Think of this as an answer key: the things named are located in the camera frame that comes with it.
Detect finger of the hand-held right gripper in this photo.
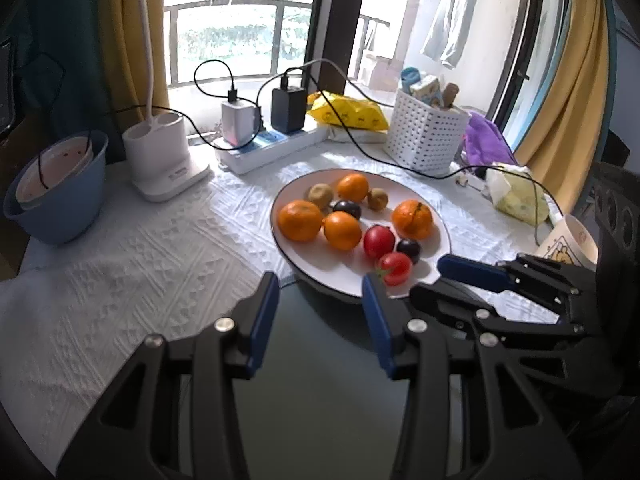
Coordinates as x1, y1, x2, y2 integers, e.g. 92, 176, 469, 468
409, 281, 587, 352
437, 253, 599, 327

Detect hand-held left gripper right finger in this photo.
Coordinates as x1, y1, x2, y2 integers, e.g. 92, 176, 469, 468
361, 274, 583, 480

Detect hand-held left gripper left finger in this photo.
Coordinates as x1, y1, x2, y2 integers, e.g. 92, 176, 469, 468
59, 271, 281, 480

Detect red tomato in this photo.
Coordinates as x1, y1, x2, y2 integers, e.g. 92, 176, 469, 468
375, 252, 414, 287
363, 225, 397, 261

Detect white plate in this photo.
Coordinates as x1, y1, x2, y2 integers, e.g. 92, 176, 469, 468
270, 169, 452, 306

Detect printed paper cup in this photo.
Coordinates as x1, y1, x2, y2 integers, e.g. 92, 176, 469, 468
535, 214, 600, 267

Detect orange with stem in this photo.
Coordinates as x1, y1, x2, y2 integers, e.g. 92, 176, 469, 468
391, 200, 434, 241

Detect yellow green packet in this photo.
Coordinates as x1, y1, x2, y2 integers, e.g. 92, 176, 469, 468
484, 162, 551, 221

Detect purple cloth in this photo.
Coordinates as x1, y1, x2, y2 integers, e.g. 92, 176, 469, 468
460, 112, 518, 176

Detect white perforated basket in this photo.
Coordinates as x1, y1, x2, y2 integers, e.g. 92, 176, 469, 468
384, 89, 471, 177

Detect white textured tablecloth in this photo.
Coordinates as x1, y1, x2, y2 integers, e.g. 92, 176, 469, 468
0, 140, 566, 476

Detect white power strip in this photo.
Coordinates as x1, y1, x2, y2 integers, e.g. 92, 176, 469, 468
217, 125, 331, 176

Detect small printed carton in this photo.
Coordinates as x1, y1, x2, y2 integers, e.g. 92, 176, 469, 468
410, 75, 445, 109

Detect white charger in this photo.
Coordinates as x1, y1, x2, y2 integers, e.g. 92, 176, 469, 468
221, 100, 261, 147

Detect yellow snack bag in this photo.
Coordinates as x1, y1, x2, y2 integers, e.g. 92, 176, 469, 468
306, 91, 391, 133

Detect black charger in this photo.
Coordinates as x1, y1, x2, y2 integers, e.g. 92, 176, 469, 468
271, 86, 307, 134

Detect yellow curtain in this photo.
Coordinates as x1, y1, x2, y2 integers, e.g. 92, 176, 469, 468
97, 0, 171, 131
515, 0, 616, 216

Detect blue bowl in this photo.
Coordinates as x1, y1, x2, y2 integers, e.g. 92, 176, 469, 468
2, 130, 110, 246

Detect pale pink bowl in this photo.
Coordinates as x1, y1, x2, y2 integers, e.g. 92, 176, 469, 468
15, 132, 96, 211

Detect hanging grey garment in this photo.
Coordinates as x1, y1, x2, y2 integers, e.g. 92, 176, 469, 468
420, 0, 483, 70

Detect dark door pillar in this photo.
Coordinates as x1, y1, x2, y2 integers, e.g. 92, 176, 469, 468
312, 0, 371, 96

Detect balcony railing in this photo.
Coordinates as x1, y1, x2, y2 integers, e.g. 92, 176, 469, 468
162, 0, 391, 88

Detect teal curtain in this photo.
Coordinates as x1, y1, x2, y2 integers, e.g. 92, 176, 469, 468
5, 0, 123, 163

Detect dark screen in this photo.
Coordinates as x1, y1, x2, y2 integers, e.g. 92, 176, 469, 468
0, 37, 16, 136

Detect thin black cable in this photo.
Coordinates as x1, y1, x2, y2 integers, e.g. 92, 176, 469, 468
35, 52, 261, 188

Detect dark sliding door frame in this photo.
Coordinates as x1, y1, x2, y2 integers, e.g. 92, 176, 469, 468
492, 0, 571, 136

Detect looped black charging cable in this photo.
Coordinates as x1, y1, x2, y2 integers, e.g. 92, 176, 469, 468
194, 59, 238, 103

